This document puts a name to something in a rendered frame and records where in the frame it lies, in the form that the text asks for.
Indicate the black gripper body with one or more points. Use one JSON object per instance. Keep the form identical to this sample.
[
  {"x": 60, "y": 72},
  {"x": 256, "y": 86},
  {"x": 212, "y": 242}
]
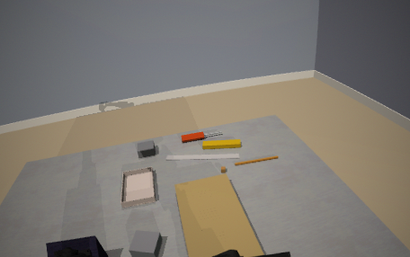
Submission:
[{"x": 233, "y": 253}]

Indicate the white flat bar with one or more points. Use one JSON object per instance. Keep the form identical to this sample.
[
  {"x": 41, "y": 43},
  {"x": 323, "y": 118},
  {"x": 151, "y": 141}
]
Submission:
[{"x": 201, "y": 157}]

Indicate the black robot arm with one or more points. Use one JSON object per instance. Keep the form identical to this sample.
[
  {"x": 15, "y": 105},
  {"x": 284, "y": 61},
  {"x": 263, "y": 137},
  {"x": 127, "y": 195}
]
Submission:
[{"x": 69, "y": 252}]

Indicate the yellow rectangular bar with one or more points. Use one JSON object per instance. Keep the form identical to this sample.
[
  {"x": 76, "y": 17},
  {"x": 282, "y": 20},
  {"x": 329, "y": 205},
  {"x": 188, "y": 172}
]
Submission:
[{"x": 234, "y": 143}]

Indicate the orange-handled awl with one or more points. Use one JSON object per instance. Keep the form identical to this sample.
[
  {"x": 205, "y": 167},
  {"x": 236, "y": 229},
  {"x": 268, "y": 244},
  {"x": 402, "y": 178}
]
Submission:
[{"x": 195, "y": 136}]

